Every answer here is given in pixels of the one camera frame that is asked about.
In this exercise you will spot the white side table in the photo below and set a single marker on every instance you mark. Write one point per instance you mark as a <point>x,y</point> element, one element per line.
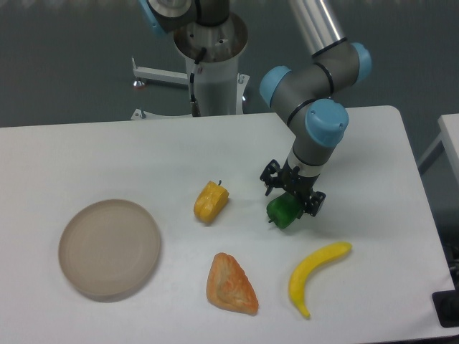
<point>446,141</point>

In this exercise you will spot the black device at edge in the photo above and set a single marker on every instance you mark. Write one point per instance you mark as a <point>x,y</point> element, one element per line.
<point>446,307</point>

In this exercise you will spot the yellow bell pepper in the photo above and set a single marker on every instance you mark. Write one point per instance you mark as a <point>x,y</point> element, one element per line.
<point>209,203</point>

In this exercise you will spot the orange pastry turnover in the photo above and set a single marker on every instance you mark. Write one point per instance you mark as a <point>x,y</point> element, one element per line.
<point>228,287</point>

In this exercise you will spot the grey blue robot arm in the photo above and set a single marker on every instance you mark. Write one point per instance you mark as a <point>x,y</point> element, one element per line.
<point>302,99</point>

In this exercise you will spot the yellow banana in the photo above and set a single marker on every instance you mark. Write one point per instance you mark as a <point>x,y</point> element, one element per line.
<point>299,277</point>

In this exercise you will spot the green bell pepper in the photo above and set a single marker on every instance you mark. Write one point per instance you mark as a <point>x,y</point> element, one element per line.
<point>283,210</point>

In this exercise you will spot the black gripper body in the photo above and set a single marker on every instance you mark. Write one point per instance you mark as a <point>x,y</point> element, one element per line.
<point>298,178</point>

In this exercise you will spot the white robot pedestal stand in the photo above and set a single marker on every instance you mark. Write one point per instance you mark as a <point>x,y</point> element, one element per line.
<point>211,55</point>

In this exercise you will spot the beige round plate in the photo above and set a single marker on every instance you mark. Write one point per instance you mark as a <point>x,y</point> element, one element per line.
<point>109,250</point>

